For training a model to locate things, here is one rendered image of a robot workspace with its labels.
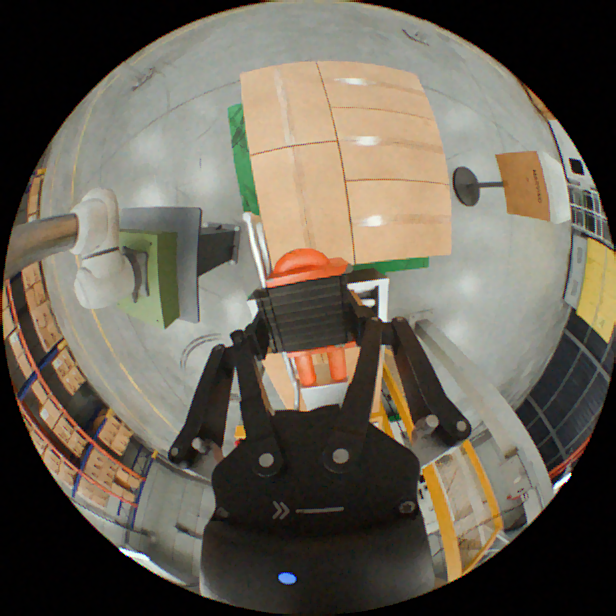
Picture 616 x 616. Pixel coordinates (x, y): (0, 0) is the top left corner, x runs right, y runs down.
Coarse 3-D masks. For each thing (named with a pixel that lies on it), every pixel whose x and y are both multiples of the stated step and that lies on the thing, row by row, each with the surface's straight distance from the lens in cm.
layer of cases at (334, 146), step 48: (288, 96) 109; (336, 96) 110; (384, 96) 120; (288, 144) 93; (336, 144) 94; (384, 144) 102; (432, 144) 119; (288, 192) 86; (336, 192) 87; (384, 192) 94; (432, 192) 109; (288, 240) 84; (336, 240) 85; (384, 240) 92; (432, 240) 108
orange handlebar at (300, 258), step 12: (288, 252) 17; (300, 252) 16; (312, 252) 16; (276, 264) 17; (288, 264) 16; (300, 264) 16; (312, 264) 16; (324, 264) 16; (300, 360) 21; (312, 360) 22; (336, 360) 21; (300, 372) 22; (312, 372) 22; (336, 372) 22
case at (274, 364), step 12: (360, 300) 76; (348, 348) 57; (264, 360) 60; (276, 360) 60; (324, 360) 59; (348, 360) 61; (276, 372) 64; (348, 372) 65; (276, 384) 68; (288, 384) 68; (288, 396) 74; (300, 396) 73; (288, 408) 81; (300, 408) 80; (372, 408) 89
